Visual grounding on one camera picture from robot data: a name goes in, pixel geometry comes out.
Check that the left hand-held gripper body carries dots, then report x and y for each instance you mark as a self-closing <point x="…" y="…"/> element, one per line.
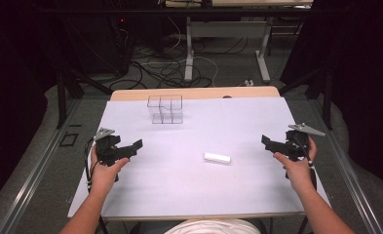
<point x="109" y="150"/>

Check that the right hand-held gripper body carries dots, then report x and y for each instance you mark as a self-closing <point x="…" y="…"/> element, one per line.
<point x="295" y="143"/>

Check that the clear plastic compartment organizer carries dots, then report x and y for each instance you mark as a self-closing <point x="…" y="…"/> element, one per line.
<point x="165" y="109"/>

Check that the small white cylinder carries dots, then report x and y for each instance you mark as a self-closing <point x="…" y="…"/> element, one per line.
<point x="217" y="158"/>

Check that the person's left hand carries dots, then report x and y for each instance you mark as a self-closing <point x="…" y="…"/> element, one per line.
<point x="105" y="174"/>

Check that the person's right hand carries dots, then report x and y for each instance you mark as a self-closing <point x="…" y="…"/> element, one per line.
<point x="298" y="170"/>

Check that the black metal stand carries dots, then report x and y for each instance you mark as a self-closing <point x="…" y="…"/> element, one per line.
<point x="315" y="87"/>
<point x="68" y="87"/>

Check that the white paper table cover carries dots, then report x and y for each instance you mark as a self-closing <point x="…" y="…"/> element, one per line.
<point x="195" y="156"/>

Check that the white power strip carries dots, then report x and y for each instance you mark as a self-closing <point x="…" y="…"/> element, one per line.
<point x="249" y="83"/>

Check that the dark curtain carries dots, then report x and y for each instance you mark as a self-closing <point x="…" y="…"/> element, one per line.
<point x="358" y="84"/>
<point x="15" y="97"/>

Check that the black computer tower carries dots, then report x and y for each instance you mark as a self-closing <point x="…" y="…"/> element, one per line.
<point x="114" y="45"/>

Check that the white metal desk frame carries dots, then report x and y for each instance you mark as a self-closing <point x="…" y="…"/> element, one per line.
<point x="226" y="39"/>

